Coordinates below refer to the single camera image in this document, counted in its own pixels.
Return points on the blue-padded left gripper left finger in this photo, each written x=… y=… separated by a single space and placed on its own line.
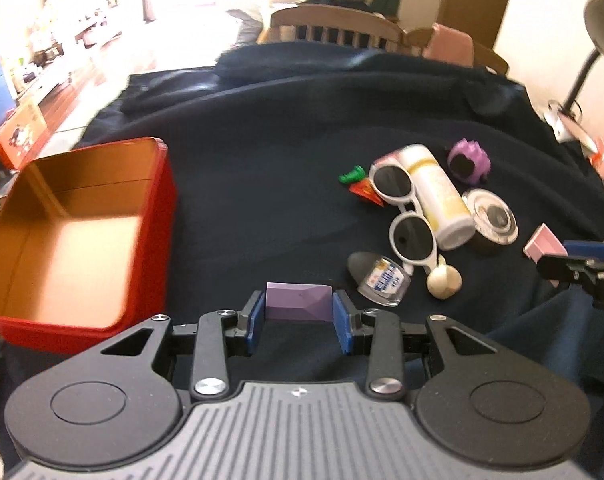
x=251 y=320

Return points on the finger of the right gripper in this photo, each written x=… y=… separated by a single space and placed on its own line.
x=585 y=272
x=584 y=249

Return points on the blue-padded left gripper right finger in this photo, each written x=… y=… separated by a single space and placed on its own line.
x=346 y=320

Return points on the purple rectangular block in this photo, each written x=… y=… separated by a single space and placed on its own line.
x=298 y=302

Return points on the clear bottle with black cap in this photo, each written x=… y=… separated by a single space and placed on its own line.
x=379 y=279

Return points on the green chess pawn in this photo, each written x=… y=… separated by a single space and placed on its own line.
x=355 y=175

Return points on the cream round knob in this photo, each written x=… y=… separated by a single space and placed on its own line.
x=444 y=280

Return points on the white round sunglasses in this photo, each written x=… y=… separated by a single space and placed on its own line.
x=411 y=236

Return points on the red orange snack packet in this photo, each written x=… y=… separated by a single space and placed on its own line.
x=364 y=191

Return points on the white yellow cylindrical bottle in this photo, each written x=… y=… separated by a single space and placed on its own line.
x=441 y=203

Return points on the purple spiky sheep toy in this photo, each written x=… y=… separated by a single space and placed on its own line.
x=468 y=162

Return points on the dark navy table cloth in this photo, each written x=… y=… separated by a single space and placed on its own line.
x=504 y=380

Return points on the red metal tin box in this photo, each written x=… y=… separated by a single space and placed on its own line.
x=85 y=240

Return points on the grey desk lamp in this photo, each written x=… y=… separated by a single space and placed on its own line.
x=558 y=115

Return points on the pink towel on chair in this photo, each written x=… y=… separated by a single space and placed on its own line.
x=448 y=45

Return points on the wooden chair at right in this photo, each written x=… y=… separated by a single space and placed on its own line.
x=416 y=40

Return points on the red gift box on floor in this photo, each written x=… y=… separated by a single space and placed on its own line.
x=19 y=134

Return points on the wooden chair with slats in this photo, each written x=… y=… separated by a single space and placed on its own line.
x=334 y=25

